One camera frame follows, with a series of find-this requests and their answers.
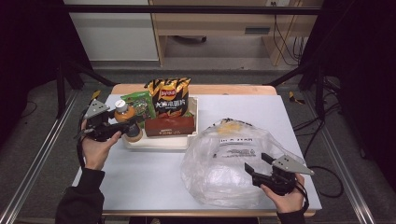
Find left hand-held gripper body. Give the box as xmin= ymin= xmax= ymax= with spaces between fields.
xmin=74 ymin=98 xmax=125 ymax=143

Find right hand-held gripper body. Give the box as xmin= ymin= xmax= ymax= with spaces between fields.
xmin=252 ymin=154 xmax=315 ymax=197

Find orange drink bottle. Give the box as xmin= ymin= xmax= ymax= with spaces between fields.
xmin=113 ymin=99 xmax=145 ymax=144

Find green snack packet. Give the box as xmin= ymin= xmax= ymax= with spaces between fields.
xmin=120 ymin=91 xmax=157 ymax=129

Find clear plastic bag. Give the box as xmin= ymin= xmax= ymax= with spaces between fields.
xmin=180 ymin=118 xmax=308 ymax=209

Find white plastic bin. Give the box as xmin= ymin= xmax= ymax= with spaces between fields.
xmin=121 ymin=95 xmax=199 ymax=150

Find brown rectangular box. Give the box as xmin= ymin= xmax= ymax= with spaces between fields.
xmin=144 ymin=115 xmax=196 ymax=137

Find black orange chip bag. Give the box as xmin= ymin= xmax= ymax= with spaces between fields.
xmin=144 ymin=77 xmax=192 ymax=119

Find person's left hand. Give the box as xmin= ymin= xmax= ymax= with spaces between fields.
xmin=80 ymin=119 xmax=122 ymax=172

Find person's right hand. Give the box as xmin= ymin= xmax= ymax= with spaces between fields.
xmin=261 ymin=173 xmax=309 ymax=215

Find black metal stand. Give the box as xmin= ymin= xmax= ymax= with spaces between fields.
xmin=55 ymin=59 xmax=117 ymax=119
xmin=267 ymin=59 xmax=327 ymax=121

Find white table cover sheet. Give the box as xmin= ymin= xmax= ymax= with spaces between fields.
xmin=72 ymin=93 xmax=322 ymax=211

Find white cabinet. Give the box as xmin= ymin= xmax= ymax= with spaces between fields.
xmin=64 ymin=0 xmax=160 ymax=62

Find wooden desk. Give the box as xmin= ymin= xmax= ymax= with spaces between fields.
xmin=148 ymin=0 xmax=325 ymax=67

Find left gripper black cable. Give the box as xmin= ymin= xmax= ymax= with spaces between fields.
xmin=76 ymin=106 xmax=88 ymax=170

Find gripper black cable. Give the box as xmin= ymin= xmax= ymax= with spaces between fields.
xmin=295 ymin=179 xmax=310 ymax=214
xmin=76 ymin=106 xmax=88 ymax=170

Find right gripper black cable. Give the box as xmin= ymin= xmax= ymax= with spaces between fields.
xmin=295 ymin=179 xmax=310 ymax=214

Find aluminium floor rail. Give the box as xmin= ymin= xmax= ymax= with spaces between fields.
xmin=0 ymin=90 xmax=79 ymax=224
xmin=303 ymin=92 xmax=376 ymax=224

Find thin black floor cable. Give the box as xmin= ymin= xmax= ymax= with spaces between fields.
xmin=18 ymin=101 xmax=38 ymax=119

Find black hanging cables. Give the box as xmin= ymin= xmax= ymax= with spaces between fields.
xmin=271 ymin=1 xmax=308 ymax=67

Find black horizontal frame bar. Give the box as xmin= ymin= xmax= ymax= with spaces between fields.
xmin=64 ymin=4 xmax=321 ymax=16

